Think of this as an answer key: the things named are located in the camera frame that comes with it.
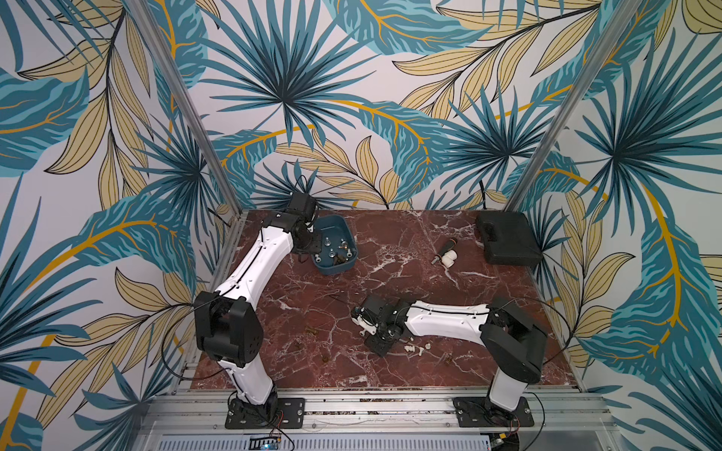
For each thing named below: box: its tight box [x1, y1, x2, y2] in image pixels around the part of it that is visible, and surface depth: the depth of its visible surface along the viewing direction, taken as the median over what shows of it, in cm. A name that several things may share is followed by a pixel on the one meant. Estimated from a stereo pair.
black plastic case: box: [475, 210, 544, 265], surface depth 109 cm
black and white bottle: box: [430, 237, 458, 268], surface depth 105 cm
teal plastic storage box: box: [312, 214, 359, 275], surface depth 108 cm
